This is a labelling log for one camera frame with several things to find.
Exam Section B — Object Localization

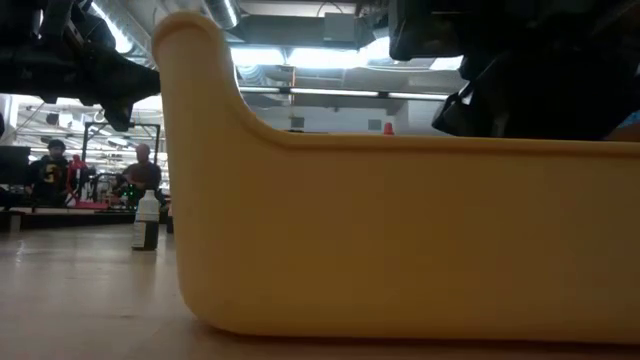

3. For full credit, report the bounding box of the yellow plastic caddy bin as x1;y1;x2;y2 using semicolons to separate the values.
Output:
151;10;640;346

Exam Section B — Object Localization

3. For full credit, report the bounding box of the red machine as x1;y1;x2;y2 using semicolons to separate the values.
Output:
66;153;110;211

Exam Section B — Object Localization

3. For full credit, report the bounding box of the black metal rig frame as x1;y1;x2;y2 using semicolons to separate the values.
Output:
81;121;162;201

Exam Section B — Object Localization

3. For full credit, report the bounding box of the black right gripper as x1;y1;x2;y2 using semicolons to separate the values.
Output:
389;0;609;139

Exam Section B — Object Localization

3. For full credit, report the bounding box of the person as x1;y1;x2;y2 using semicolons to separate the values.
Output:
121;143;166;206
25;138;72;209

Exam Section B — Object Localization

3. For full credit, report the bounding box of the black computer monitor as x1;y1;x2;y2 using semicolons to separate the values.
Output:
0;144;32;209

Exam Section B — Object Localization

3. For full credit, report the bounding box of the overhead LED light strip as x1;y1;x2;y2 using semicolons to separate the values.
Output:
238;87;451;101

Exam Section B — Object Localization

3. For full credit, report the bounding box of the silver round air duct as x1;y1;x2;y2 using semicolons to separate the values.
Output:
202;0;241;30

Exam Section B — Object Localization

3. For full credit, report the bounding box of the small white-capped dropper bottle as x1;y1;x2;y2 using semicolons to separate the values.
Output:
131;188;161;252

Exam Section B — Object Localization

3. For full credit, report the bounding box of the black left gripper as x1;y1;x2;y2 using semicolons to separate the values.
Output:
27;0;162;132

